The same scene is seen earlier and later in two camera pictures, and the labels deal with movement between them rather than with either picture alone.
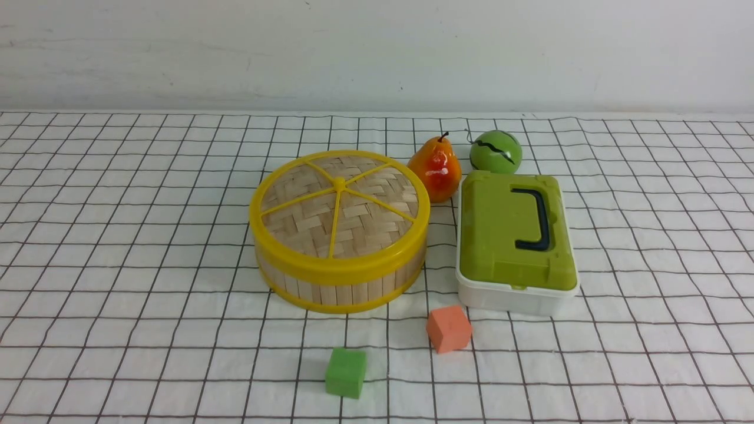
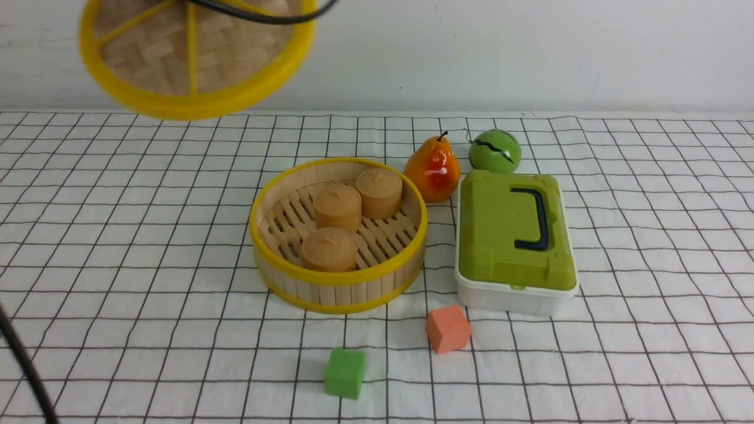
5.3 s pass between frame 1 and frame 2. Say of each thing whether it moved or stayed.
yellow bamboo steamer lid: moved
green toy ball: stayed
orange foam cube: stayed
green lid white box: stayed
